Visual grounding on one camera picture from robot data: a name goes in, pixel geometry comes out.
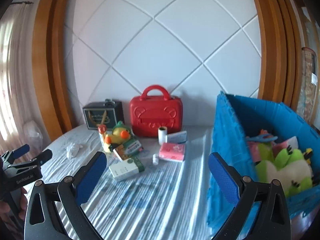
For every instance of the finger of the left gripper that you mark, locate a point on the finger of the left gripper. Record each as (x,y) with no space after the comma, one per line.
(10,157)
(42,158)

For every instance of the blue plastic fan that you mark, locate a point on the blue plastic fan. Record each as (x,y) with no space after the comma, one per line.
(264,138)

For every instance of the small white blue box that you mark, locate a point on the small white blue box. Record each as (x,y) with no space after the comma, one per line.
(176,138)

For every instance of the metal keyring clip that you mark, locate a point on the metal keyring clip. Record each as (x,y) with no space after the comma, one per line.
(109,102)

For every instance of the small white pill bottle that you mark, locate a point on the small white pill bottle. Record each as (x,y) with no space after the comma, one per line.
(155,159)

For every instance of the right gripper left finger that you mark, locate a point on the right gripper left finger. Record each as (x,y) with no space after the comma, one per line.
(43,221)

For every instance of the pink white carton box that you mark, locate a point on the pink white carton box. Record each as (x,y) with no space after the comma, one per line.
(267,149)

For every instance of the person left hand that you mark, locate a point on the person left hand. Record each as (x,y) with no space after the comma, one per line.
(15,204)

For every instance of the white paper roll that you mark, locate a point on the white paper roll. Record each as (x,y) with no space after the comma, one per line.
(162,133)

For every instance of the red plastic suitcase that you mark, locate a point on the red plastic suitcase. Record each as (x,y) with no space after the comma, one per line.
(153,109)

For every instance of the crumpled white tissue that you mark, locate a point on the crumpled white tissue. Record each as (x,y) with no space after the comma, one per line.
(73,150)

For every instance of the dark green gift bag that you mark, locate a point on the dark green gift bag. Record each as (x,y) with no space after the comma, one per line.
(97,113)

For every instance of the white green patch box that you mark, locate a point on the white green patch box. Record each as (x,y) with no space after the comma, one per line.
(126,169)

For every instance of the orange plush toy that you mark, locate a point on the orange plush toy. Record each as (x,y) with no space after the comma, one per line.
(264,133)

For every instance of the green frog plush toy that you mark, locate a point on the green frog plush toy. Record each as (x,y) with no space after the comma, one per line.
(291,167)

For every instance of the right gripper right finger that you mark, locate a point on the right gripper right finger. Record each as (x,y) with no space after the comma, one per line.
(272,220)

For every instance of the wooden headboard frame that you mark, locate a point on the wooden headboard frame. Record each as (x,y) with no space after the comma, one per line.
(48,68)

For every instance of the pink tissue pack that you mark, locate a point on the pink tissue pack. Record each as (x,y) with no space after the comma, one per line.
(172,152)

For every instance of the yellow duck plush toy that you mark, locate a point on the yellow duck plush toy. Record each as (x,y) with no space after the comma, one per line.
(120,134)

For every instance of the blue folding crate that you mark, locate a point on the blue folding crate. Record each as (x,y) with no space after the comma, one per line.
(237,117)

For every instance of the green red medicine box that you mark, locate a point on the green red medicine box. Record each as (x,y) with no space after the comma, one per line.
(128,149)

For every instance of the red white medicine box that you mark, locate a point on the red white medicine box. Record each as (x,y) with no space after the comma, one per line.
(102,133)

